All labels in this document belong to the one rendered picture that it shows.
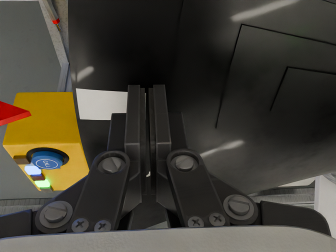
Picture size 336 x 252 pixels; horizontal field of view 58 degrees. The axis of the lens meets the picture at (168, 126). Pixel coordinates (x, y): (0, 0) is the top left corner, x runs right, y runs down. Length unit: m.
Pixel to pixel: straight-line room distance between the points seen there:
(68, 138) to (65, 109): 0.05
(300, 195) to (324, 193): 0.54
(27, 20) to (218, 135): 1.33
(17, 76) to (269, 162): 1.10
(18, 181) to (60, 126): 0.57
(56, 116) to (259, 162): 0.31
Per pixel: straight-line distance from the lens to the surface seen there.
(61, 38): 0.56
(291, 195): 0.99
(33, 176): 0.50
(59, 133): 0.42
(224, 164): 0.19
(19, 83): 1.20
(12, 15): 1.50
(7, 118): 0.17
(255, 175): 0.21
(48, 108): 0.45
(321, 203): 0.47
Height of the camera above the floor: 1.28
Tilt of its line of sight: 33 degrees down
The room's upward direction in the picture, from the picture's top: 176 degrees clockwise
